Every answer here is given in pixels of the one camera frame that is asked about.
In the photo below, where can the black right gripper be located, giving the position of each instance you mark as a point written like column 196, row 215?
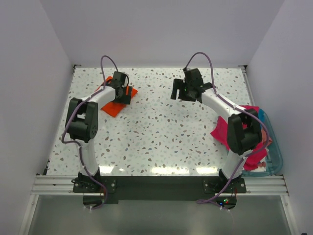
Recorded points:
column 179, row 84

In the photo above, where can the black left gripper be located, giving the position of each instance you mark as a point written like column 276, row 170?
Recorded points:
column 126, row 98

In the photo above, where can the orange t shirt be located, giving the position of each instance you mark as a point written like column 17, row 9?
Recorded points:
column 113, row 108

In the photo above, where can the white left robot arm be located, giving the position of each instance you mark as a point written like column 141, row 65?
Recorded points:
column 82, row 120

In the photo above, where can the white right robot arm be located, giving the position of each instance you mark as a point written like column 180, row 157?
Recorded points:
column 243, row 127

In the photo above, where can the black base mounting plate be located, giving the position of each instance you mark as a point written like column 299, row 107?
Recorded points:
column 218, row 198

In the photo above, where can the pink t shirt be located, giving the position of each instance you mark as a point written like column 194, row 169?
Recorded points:
column 220, row 133

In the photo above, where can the clear blue plastic bin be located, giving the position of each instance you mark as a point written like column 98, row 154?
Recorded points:
column 274, row 157

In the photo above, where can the aluminium frame rail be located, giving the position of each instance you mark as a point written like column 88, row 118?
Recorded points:
column 63, row 185

